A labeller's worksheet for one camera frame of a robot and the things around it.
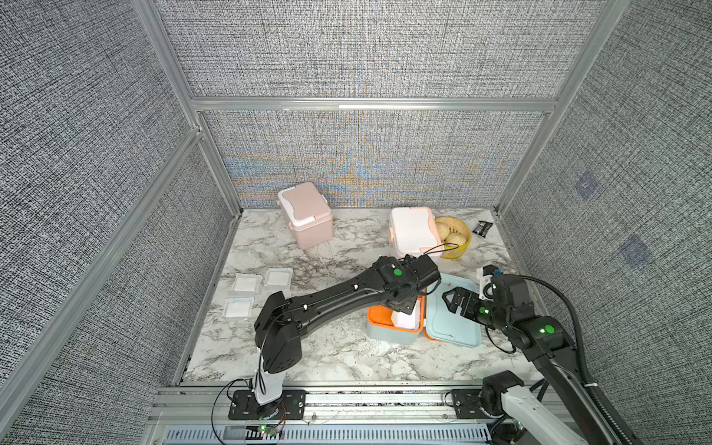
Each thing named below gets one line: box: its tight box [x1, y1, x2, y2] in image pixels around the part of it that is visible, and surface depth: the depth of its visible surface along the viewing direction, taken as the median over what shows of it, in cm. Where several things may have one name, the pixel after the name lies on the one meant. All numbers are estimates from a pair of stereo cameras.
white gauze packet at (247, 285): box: [229, 273, 263, 296], surface depth 100 cm
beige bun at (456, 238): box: [445, 232, 468, 246], surface depth 105 cm
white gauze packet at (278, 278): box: [265, 267, 293, 292], surface depth 100 cm
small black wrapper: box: [471, 220, 494, 239], surface depth 113 cm
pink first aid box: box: [276, 181, 334, 251], surface depth 103 cm
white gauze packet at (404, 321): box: [391, 299, 421, 331], surface depth 78 cm
